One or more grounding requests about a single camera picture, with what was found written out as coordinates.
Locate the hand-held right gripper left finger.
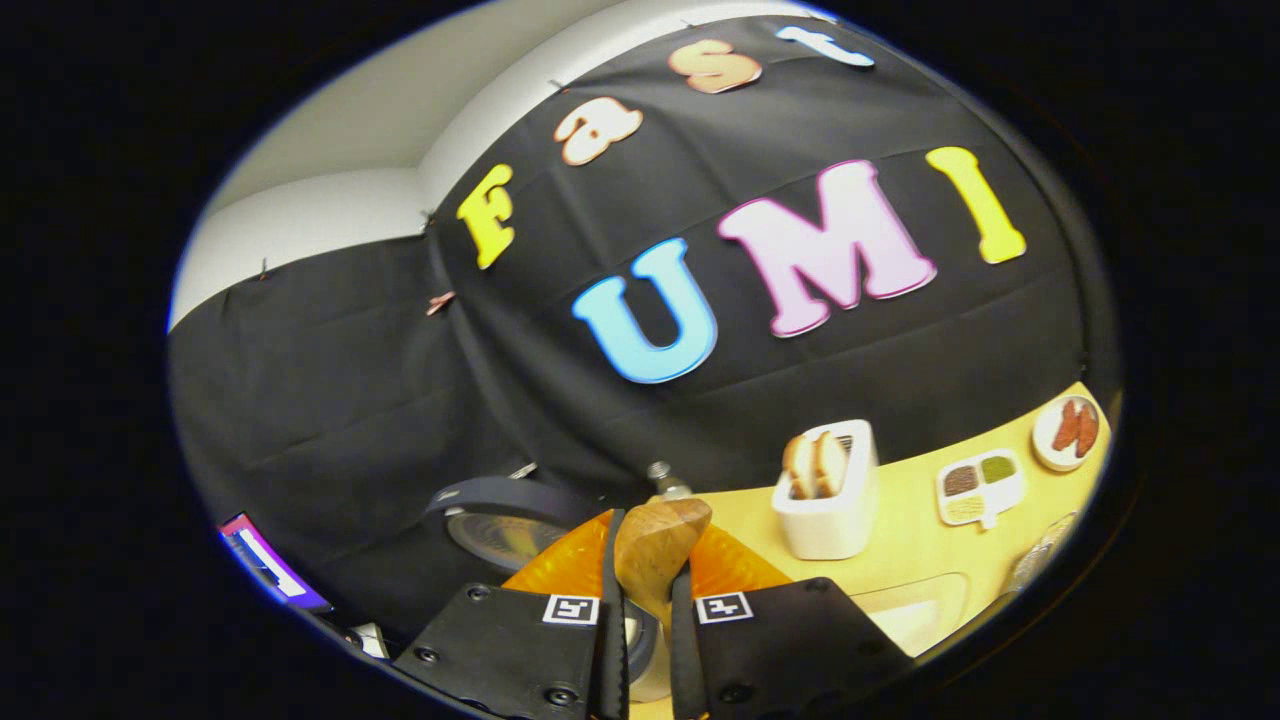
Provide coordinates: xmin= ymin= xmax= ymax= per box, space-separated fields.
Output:
xmin=393 ymin=510 xmax=629 ymax=719

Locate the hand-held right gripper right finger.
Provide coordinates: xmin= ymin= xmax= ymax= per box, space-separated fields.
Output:
xmin=668 ymin=520 xmax=916 ymax=719

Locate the wooden spoon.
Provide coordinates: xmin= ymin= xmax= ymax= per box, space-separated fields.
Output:
xmin=613 ymin=497 xmax=713 ymax=626

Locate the dark grey rice cooker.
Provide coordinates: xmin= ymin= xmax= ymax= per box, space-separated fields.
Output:
xmin=425 ymin=477 xmax=661 ymax=701

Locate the clear container of white rice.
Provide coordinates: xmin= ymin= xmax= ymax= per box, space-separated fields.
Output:
xmin=850 ymin=572 xmax=971 ymax=659

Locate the wire chopstick holder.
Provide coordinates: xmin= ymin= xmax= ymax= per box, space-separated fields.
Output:
xmin=1010 ymin=512 xmax=1081 ymax=591

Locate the white toaster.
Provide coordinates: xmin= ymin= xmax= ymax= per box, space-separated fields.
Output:
xmin=770 ymin=420 xmax=881 ymax=561

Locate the bread slice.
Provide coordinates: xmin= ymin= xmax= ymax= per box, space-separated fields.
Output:
xmin=782 ymin=433 xmax=819 ymax=499
xmin=812 ymin=430 xmax=851 ymax=496

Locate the white divided bean dish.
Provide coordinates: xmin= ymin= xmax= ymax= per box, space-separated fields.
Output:
xmin=935 ymin=450 xmax=1028 ymax=531

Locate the lit monitor screen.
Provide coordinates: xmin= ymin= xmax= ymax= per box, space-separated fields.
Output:
xmin=218 ymin=513 xmax=331 ymax=613

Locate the white round plate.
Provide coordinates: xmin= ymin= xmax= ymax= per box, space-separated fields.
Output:
xmin=1030 ymin=395 xmax=1101 ymax=473

